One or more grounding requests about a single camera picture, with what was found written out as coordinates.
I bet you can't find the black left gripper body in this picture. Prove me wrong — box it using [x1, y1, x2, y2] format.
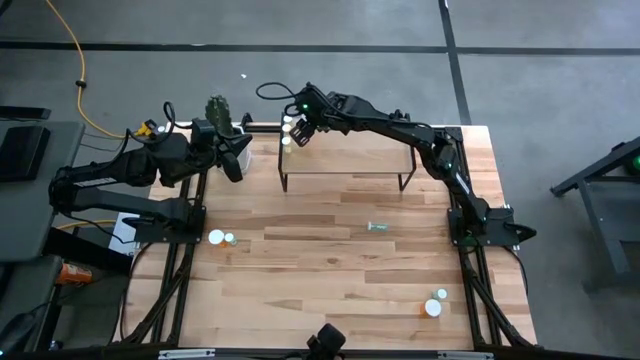
[196, 131, 229, 169]

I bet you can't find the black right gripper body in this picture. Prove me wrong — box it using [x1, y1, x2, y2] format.
[298, 113, 322, 139]

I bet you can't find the white faceted plant pot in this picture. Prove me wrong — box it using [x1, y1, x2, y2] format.
[215, 124, 253, 176]

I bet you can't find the green cactus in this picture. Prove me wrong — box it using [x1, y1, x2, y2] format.
[204, 93, 236, 139]

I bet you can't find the white paper sheet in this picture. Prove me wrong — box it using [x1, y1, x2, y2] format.
[108, 212, 139, 256]

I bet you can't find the black metal beam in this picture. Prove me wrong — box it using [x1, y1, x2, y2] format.
[42, 227, 134, 275]

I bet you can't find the black flat device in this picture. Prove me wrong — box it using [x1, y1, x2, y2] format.
[0, 124, 51, 183]

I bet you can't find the black flat bar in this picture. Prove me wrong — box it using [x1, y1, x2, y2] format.
[0, 105, 53, 121]

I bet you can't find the black blocky object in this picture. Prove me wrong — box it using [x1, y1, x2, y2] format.
[305, 322, 347, 360]

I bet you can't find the grey side desk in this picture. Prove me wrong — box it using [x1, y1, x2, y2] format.
[0, 119, 85, 265]

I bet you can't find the dark grey metal stand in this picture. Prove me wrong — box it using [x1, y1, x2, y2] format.
[549, 135, 640, 290]

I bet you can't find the black aluminium rig frame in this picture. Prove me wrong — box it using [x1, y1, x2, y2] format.
[113, 110, 539, 351]

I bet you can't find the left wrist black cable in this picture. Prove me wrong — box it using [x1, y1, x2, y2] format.
[162, 100, 177, 134]

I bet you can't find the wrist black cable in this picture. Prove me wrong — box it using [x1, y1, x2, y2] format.
[255, 81, 302, 117]
[162, 100, 177, 134]

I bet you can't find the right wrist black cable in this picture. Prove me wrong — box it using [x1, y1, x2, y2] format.
[255, 81, 302, 117]

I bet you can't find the yellow extension cable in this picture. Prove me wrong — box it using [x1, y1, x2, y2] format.
[45, 0, 154, 140]

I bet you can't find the silver table bracket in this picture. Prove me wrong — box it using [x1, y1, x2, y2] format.
[157, 348, 217, 360]
[437, 350, 495, 360]

